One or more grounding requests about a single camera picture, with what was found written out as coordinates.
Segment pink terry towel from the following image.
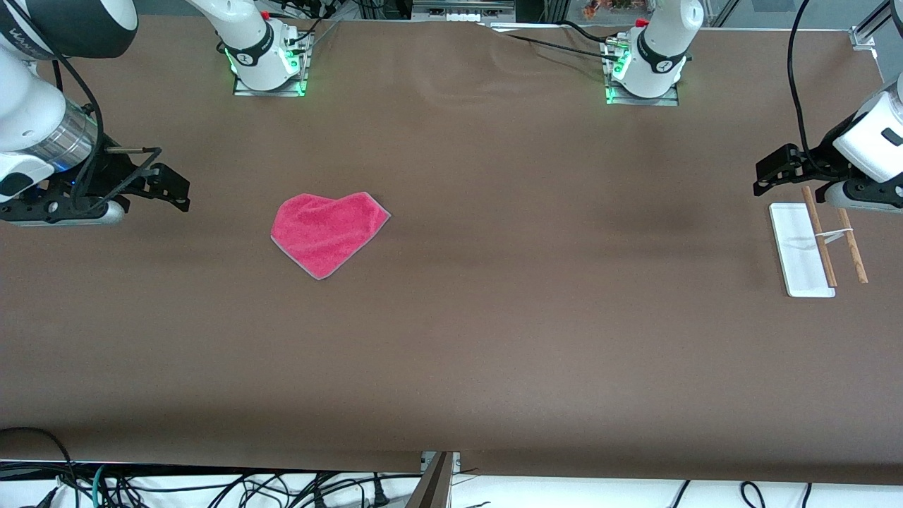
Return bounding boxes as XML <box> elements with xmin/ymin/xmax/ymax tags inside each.
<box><xmin>270</xmin><ymin>191</ymin><xmax>392</xmax><ymax>282</ymax></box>

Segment orange background object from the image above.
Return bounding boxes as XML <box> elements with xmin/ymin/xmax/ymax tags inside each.
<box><xmin>581</xmin><ymin>0</ymin><xmax>651</xmax><ymax>20</ymax></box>

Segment brown table cover sheet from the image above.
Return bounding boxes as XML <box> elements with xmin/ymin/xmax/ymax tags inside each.
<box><xmin>0</xmin><ymin>14</ymin><xmax>903</xmax><ymax>488</ymax></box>

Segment white rack base plate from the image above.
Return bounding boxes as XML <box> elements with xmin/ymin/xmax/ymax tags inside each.
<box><xmin>768</xmin><ymin>202</ymin><xmax>836</xmax><ymax>298</ymax></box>

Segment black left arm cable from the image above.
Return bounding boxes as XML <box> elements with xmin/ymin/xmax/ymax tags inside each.
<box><xmin>786</xmin><ymin>0</ymin><xmax>851</xmax><ymax>179</ymax></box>

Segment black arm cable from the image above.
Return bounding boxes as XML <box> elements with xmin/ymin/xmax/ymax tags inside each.
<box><xmin>786</xmin><ymin>0</ymin><xmax>851</xmax><ymax>179</ymax></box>
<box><xmin>0</xmin><ymin>6</ymin><xmax>163</xmax><ymax>217</ymax></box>

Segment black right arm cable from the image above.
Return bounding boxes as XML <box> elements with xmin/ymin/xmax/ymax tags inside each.
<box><xmin>0</xmin><ymin>6</ymin><xmax>163</xmax><ymax>217</ymax></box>

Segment aluminium frame corner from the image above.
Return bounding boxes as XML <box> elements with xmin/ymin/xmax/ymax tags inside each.
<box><xmin>849</xmin><ymin>0</ymin><xmax>897</xmax><ymax>51</ymax></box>

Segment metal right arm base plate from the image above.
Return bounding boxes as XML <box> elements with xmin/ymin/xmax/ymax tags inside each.
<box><xmin>233</xmin><ymin>30</ymin><xmax>311</xmax><ymax>98</ymax></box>

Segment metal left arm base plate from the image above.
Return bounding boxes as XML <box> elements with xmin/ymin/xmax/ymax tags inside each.
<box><xmin>604</xmin><ymin>39</ymin><xmax>681</xmax><ymax>107</ymax></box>

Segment black table power cable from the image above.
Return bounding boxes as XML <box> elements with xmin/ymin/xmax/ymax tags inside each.
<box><xmin>487</xmin><ymin>24</ymin><xmax>625</xmax><ymax>63</ymax></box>
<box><xmin>561</xmin><ymin>20</ymin><xmax>630</xmax><ymax>44</ymax></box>

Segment thick black floor cable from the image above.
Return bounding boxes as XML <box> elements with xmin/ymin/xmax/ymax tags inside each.
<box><xmin>0</xmin><ymin>426</ymin><xmax>80</xmax><ymax>489</ymax></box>

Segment tangled black floor cables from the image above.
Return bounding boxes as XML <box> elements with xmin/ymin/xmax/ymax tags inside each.
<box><xmin>14</xmin><ymin>471</ymin><xmax>399</xmax><ymax>508</ymax></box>

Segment aluminium extrusion rail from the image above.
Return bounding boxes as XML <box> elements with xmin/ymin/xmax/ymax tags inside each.
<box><xmin>412</xmin><ymin>0</ymin><xmax>517</xmax><ymax>23</ymax></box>

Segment metal table frame bracket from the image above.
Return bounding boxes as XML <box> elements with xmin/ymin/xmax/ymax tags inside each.
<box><xmin>404</xmin><ymin>451</ymin><xmax>462</xmax><ymax>508</ymax></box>

